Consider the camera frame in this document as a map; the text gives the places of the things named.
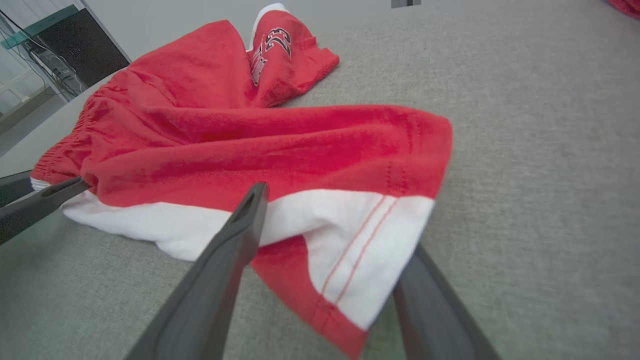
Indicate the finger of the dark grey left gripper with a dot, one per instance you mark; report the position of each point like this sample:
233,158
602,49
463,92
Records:
35,205
12,187

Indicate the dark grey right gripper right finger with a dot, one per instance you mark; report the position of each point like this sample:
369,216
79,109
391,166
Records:
440,320

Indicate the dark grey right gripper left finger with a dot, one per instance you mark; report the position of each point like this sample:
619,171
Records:
210,290

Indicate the red shorts with number 23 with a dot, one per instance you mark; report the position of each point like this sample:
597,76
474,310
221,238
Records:
250,140

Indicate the red jersey with black lettering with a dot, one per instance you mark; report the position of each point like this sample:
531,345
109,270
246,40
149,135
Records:
627,6

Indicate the black computer case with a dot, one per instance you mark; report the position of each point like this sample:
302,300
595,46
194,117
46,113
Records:
85,47

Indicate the green glass panel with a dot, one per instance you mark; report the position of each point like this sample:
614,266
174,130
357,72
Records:
35,27

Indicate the grey partition post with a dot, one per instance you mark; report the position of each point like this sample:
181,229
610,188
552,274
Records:
405,3

